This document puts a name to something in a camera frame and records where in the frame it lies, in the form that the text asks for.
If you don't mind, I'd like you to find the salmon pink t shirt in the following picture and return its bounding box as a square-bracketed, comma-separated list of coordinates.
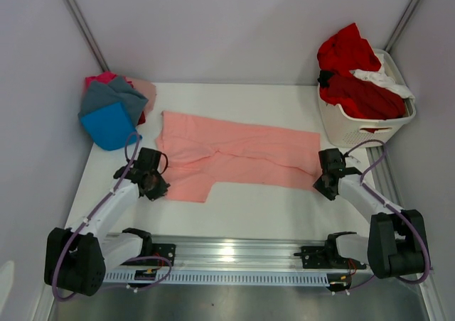
[156, 111, 321, 202]

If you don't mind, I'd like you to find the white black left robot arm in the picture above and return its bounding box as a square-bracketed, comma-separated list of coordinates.
[44, 148, 173, 301]

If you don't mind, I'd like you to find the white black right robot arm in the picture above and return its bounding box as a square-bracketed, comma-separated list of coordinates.
[314, 148, 431, 284]

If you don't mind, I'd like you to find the red folded shirt in stack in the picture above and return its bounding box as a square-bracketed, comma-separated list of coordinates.
[137, 111, 146, 126]

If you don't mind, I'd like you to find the white laundry basket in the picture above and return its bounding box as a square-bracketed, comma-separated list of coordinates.
[317, 49, 417, 148]

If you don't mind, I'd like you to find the blue folded t shirt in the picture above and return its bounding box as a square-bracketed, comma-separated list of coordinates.
[80, 102, 142, 151]

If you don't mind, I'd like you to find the dark red shirt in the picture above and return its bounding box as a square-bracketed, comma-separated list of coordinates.
[320, 73, 406, 120]

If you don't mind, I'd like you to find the pale pink folded shirt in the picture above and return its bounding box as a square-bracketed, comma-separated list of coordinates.
[126, 77, 156, 116]

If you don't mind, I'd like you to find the black garment in basket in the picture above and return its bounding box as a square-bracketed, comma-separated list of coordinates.
[317, 70, 335, 88]

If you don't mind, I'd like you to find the grey blue folded shirt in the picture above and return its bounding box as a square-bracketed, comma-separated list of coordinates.
[78, 77, 149, 126]

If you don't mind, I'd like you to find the white shirt in basket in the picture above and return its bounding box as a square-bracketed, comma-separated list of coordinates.
[350, 54, 415, 100]

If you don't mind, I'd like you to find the magenta folded shirt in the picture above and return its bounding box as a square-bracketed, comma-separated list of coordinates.
[85, 72, 117, 88]

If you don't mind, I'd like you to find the bright red shirt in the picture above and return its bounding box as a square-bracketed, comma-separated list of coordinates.
[316, 23, 381, 77]

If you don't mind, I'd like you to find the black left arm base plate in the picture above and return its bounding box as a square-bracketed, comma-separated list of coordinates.
[122, 243, 176, 267]

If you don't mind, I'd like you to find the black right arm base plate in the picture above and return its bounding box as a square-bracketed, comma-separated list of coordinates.
[293, 246, 367, 270]

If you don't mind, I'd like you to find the white slotted cable duct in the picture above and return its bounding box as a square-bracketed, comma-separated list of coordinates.
[104, 268, 329, 287]

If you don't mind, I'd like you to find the left aluminium corner post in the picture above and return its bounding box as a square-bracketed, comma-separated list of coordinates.
[63, 0, 109, 72]

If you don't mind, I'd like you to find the aluminium corner post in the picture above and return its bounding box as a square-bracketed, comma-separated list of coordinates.
[63, 0, 109, 72]
[384, 0, 422, 53]

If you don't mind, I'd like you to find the right aluminium corner post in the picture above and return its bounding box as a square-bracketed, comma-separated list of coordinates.
[384, 0, 422, 53]

